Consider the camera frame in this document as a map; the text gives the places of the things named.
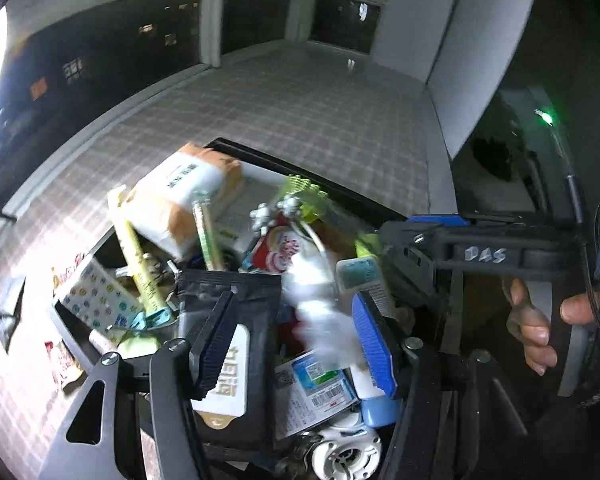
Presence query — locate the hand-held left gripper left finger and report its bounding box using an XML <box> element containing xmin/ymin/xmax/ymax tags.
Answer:
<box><xmin>37</xmin><ymin>289</ymin><xmax>239</xmax><ymax>480</ymax></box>

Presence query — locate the white printed card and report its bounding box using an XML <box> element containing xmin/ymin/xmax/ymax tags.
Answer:
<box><xmin>0</xmin><ymin>274</ymin><xmax>27</xmax><ymax>352</ymax></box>

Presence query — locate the black cable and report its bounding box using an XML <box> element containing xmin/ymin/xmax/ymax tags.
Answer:
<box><xmin>552</xmin><ymin>130</ymin><xmax>588</xmax><ymax>228</ymax></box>

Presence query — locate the red creamer sachet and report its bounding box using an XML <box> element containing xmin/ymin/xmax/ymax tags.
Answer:
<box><xmin>44</xmin><ymin>339</ymin><xmax>87</xmax><ymax>393</ymax></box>

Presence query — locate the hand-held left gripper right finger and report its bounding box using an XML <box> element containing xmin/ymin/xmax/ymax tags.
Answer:
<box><xmin>351</xmin><ymin>291</ymin><xmax>531</xmax><ymax>480</ymax></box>

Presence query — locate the yellow-green long stick packet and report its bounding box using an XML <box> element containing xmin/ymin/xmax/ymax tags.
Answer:
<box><xmin>106</xmin><ymin>185</ymin><xmax>170</xmax><ymax>318</ymax></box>

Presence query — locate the green striped stick packet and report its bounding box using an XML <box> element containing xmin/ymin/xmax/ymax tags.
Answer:
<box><xmin>191</xmin><ymin>194</ymin><xmax>222</xmax><ymax>272</ymax></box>

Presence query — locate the person's right hand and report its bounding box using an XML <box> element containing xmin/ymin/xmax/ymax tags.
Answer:
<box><xmin>504</xmin><ymin>279</ymin><xmax>600</xmax><ymax>377</ymax></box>

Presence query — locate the barcode label packet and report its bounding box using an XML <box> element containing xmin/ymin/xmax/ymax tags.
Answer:
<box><xmin>274</xmin><ymin>351</ymin><xmax>361</xmax><ymax>442</ymax></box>

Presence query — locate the black container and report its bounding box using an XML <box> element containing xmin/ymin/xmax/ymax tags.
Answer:
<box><xmin>47</xmin><ymin>136</ymin><xmax>461</xmax><ymax>480</ymax></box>

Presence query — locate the red white round-print packet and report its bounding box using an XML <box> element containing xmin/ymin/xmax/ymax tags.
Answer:
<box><xmin>251</xmin><ymin>217</ymin><xmax>313</xmax><ymax>275</ymax></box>

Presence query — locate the black wet wipes pack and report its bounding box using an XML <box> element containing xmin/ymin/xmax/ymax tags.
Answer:
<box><xmin>174</xmin><ymin>269</ymin><xmax>283</xmax><ymax>453</ymax></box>

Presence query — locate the orange white tissue pack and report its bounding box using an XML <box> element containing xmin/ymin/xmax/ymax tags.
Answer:
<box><xmin>124</xmin><ymin>142</ymin><xmax>244</xmax><ymax>262</ymax></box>

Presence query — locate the dotted white tissue pack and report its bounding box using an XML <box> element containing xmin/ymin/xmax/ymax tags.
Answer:
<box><xmin>59</xmin><ymin>254</ymin><xmax>145</xmax><ymax>342</ymax></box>

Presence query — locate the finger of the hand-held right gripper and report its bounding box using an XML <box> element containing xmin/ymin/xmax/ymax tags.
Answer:
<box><xmin>376</xmin><ymin>214</ymin><xmax>474</xmax><ymax>282</ymax></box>

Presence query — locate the white tube with blue cap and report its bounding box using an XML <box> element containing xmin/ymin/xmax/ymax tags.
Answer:
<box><xmin>336</xmin><ymin>256</ymin><xmax>402</xmax><ymax>427</ymax></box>

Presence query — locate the green plastic clip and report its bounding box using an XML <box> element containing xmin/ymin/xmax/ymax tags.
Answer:
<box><xmin>279</xmin><ymin>174</ymin><xmax>332</xmax><ymax>223</ymax></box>

